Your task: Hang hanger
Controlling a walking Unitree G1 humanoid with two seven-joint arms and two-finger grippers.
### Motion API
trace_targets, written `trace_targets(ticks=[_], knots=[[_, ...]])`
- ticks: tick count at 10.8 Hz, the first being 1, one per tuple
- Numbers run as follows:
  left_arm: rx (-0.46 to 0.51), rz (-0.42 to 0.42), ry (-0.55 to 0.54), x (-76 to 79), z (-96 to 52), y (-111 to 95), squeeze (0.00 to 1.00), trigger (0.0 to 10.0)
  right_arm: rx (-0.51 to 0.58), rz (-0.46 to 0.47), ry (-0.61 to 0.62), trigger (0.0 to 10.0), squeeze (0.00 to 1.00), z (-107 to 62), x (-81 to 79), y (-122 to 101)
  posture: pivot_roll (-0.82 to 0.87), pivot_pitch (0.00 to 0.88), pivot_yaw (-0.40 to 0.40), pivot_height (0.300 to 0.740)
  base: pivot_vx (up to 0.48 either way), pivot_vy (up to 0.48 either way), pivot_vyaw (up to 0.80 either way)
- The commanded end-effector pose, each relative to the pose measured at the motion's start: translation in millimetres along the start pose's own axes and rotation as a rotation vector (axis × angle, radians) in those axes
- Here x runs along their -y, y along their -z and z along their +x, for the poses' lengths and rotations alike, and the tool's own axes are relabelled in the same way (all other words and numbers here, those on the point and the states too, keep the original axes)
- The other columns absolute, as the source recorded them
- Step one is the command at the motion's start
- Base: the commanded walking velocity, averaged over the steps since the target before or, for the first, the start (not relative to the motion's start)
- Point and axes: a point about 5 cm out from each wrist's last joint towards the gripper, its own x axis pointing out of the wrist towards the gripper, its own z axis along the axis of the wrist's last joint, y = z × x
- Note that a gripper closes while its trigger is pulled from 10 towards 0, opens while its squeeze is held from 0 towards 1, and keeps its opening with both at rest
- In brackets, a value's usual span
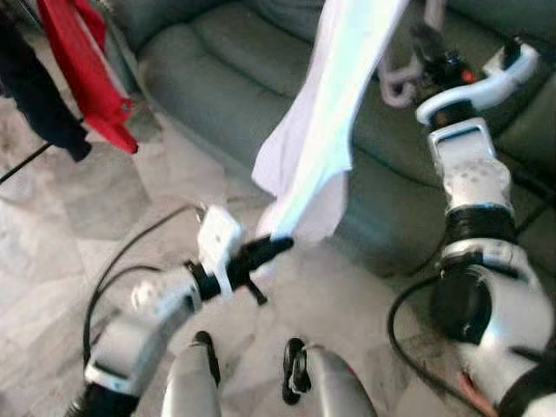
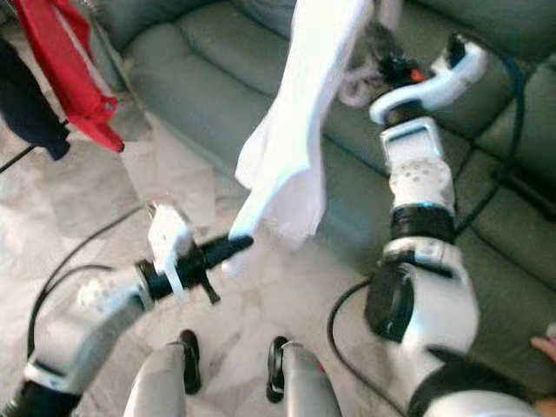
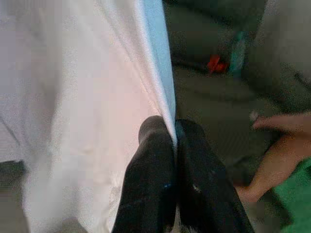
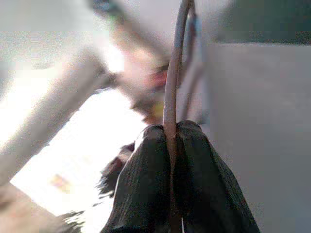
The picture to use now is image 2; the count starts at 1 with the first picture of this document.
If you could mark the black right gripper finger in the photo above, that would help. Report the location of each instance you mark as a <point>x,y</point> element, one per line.
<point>380,39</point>

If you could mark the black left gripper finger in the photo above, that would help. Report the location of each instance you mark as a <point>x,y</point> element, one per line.
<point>230,243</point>
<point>230,254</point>

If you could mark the white shirt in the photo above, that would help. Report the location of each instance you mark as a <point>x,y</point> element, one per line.
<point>300,130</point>

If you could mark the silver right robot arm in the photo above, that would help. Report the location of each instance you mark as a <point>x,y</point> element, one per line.
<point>434,295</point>

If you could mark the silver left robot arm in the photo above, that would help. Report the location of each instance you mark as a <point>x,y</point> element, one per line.
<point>87,330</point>

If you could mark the navy blue garment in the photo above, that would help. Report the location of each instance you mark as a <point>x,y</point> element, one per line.
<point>30,104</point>

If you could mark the silver right robot leg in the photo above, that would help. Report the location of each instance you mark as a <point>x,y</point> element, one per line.
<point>308,387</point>

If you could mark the black metal clothes rack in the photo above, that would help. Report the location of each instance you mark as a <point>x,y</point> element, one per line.
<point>19,158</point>

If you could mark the grey-green leather sofa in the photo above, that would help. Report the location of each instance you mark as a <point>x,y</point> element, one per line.
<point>191,78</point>

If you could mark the red garment white trim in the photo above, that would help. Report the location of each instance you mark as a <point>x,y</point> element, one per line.
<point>65,69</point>

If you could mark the black handheld controller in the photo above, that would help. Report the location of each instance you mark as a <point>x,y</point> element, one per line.
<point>534,198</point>

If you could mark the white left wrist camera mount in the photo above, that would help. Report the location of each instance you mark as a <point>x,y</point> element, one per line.
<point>169,243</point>

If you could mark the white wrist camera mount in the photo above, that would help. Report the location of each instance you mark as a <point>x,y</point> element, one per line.
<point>169,243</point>
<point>443,85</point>

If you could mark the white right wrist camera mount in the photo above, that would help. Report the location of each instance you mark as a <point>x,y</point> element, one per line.
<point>443,85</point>

